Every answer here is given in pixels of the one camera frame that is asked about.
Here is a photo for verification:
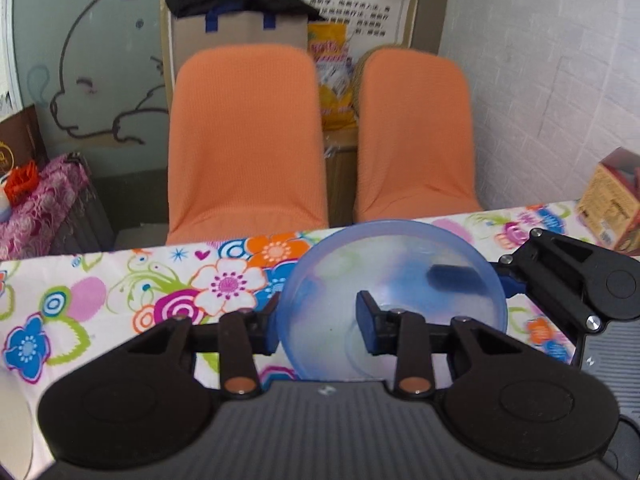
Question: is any brown cardboard carton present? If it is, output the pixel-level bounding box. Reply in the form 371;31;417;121
322;127;360;226

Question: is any orange chair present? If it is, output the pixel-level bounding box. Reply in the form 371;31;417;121
352;49;485;223
165;42;331;246

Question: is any yellow printed bag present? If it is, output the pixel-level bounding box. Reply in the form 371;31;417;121
306;21;358;131

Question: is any floral tablecloth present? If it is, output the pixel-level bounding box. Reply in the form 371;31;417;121
0;199;601;480

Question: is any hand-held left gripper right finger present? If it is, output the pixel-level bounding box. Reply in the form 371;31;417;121
355;290;511;401

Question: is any pink floral cloth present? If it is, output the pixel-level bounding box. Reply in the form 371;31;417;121
0;152;101;261

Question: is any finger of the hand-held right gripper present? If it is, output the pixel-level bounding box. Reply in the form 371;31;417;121
497;265;528;297
427;229;603;333

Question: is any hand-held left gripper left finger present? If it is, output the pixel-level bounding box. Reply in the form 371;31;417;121
117;294;282;401

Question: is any frosted glass door cat drawing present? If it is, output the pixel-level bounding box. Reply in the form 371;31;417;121
10;0;173;181

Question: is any translucent blue plastic bowl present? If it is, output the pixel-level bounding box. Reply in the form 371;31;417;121
276;220;509;383

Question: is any brown gift bag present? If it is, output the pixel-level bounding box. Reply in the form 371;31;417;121
0;105;48;171

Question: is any brown cardboard box on table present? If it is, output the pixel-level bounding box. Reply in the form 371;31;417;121
575;147;640;256

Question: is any cardboard box with blue handles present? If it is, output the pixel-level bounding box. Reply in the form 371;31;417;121
170;10;311;76

